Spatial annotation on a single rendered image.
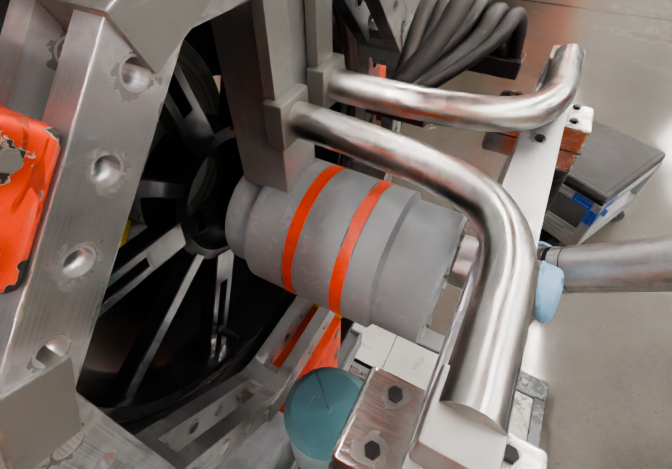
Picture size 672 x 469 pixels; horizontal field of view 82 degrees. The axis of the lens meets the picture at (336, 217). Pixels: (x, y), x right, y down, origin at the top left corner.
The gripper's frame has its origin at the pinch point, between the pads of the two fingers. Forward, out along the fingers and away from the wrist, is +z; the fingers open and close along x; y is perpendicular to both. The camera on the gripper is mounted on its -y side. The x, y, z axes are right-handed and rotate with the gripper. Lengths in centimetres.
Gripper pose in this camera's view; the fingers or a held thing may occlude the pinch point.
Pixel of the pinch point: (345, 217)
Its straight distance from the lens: 71.5
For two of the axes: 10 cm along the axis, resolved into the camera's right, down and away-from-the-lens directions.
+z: -8.8, -3.4, 3.3
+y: 3.3, 0.4, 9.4
